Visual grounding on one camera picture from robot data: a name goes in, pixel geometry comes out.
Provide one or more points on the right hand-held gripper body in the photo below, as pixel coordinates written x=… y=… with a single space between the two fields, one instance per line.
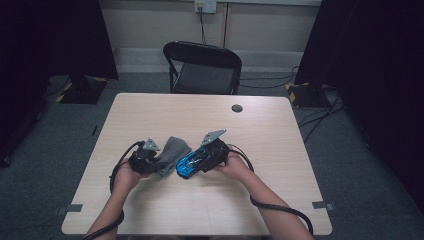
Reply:
x=216 y=153

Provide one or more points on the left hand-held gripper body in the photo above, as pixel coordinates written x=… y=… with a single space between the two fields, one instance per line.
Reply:
x=141 y=160

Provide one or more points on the blue toy car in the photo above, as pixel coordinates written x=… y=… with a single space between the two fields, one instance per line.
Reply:
x=190 y=165

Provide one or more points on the grey cloth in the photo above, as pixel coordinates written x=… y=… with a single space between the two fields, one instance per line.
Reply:
x=175 y=150

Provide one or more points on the person's left hand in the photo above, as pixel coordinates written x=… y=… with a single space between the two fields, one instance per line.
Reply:
x=128 y=176

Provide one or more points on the person's right hand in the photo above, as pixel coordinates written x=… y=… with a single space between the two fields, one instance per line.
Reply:
x=235 y=166

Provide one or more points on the grey tape strip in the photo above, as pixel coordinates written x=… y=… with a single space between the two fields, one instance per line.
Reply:
x=321 y=205
x=71 y=208

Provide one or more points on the black stand base striped tape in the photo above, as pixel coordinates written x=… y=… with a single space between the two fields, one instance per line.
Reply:
x=306 y=96
x=83 y=95

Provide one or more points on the black folding chair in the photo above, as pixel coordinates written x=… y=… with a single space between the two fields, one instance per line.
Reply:
x=203 y=55

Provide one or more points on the dark curtain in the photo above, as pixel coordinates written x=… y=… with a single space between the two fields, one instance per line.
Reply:
x=383 y=66
x=50 y=33

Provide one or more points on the white wall socket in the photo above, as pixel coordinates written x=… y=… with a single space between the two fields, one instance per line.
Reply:
x=210 y=6

